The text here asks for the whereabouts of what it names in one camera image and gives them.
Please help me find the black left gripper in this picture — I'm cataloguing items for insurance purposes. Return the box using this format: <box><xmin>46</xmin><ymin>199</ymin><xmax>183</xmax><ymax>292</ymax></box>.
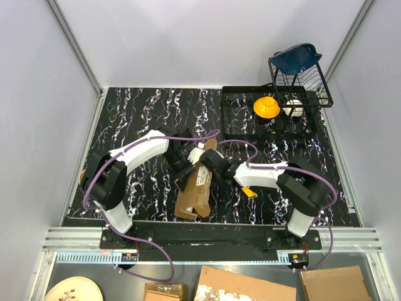
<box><xmin>164</xmin><ymin>149</ymin><xmax>198</xmax><ymax>193</ymax></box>

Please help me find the yellow utility knife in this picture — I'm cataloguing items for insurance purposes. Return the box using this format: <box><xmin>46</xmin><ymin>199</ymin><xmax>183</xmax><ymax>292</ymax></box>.
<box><xmin>241</xmin><ymin>186</ymin><xmax>258</xmax><ymax>199</ymax></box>

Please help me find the brown cardboard express box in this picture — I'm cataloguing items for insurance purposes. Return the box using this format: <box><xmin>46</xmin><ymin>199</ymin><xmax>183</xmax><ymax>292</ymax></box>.
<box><xmin>174</xmin><ymin>139</ymin><xmax>217</xmax><ymax>220</ymax></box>

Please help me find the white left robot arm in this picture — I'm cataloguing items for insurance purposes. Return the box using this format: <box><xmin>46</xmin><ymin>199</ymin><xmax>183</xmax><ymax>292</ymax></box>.
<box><xmin>80</xmin><ymin>126</ymin><xmax>192</xmax><ymax>248</ymax></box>

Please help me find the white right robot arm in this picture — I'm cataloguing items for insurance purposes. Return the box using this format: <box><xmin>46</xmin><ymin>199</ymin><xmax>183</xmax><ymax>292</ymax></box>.
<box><xmin>199</xmin><ymin>149</ymin><xmax>337</xmax><ymax>249</ymax></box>

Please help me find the small cardboard box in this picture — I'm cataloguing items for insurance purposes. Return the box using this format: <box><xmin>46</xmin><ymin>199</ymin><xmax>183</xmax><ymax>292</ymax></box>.
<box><xmin>143</xmin><ymin>283</ymin><xmax>188</xmax><ymax>301</ymax></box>

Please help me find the cardboard box at corner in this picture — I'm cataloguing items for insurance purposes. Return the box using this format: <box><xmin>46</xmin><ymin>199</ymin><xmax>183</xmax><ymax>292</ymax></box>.
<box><xmin>298</xmin><ymin>266</ymin><xmax>372</xmax><ymax>300</ymax></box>

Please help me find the black drain tray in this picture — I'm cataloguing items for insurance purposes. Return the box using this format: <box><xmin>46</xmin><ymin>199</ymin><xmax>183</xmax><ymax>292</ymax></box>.
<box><xmin>221</xmin><ymin>85</ymin><xmax>319</xmax><ymax>140</ymax></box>

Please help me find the yellow plastic cup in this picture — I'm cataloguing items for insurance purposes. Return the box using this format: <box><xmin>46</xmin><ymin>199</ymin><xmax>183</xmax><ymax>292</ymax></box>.
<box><xmin>253</xmin><ymin>96</ymin><xmax>280</xmax><ymax>119</ymax></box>

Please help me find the white small cup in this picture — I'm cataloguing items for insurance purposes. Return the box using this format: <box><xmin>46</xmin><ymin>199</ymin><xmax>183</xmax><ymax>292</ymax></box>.
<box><xmin>283</xmin><ymin>98</ymin><xmax>304</xmax><ymax>118</ymax></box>

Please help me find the beige ceramic mug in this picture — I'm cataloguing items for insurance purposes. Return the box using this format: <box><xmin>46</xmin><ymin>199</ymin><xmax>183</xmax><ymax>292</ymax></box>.
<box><xmin>78</xmin><ymin>169</ymin><xmax>86</xmax><ymax>186</ymax></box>

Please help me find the flat cardboard sheet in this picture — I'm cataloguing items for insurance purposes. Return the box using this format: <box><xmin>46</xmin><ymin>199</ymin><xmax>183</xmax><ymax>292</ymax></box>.
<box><xmin>194</xmin><ymin>266</ymin><xmax>297</xmax><ymax>300</ymax></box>

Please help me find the blue bowl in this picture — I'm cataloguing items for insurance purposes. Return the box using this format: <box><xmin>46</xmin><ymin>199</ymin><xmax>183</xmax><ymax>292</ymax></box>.
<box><xmin>276</xmin><ymin>43</ymin><xmax>322</xmax><ymax>75</ymax></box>

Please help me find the patterned ceramic plate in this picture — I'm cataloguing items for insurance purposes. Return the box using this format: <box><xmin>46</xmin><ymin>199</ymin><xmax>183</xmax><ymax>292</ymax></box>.
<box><xmin>44</xmin><ymin>277</ymin><xmax>103</xmax><ymax>301</ymax></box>

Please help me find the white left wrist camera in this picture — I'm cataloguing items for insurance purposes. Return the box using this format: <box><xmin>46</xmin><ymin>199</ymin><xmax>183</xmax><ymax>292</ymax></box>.
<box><xmin>187</xmin><ymin>147</ymin><xmax>205</xmax><ymax>165</ymax></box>

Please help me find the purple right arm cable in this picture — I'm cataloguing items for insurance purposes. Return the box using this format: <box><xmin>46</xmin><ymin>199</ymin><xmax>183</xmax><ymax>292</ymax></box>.
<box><xmin>216</xmin><ymin>139</ymin><xmax>339</xmax><ymax>269</ymax></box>

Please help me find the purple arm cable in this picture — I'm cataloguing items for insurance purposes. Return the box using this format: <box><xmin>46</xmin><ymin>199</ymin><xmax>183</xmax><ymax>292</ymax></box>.
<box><xmin>81</xmin><ymin>129</ymin><xmax>221</xmax><ymax>282</ymax></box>
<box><xmin>216</xmin><ymin>139</ymin><xmax>339</xmax><ymax>269</ymax></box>

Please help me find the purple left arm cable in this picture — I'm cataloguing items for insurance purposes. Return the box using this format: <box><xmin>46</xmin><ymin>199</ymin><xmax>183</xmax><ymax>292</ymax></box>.
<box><xmin>81</xmin><ymin>129</ymin><xmax>221</xmax><ymax>282</ymax></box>

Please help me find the black wire dish rack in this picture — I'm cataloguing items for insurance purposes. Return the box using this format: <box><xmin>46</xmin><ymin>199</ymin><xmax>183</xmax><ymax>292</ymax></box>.
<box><xmin>268</xmin><ymin>58</ymin><xmax>333</xmax><ymax>108</ymax></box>

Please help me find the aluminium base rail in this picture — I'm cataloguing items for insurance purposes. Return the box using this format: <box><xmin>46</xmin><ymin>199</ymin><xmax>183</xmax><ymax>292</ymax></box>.
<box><xmin>38</xmin><ymin>226</ymin><xmax>314</xmax><ymax>264</ymax></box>

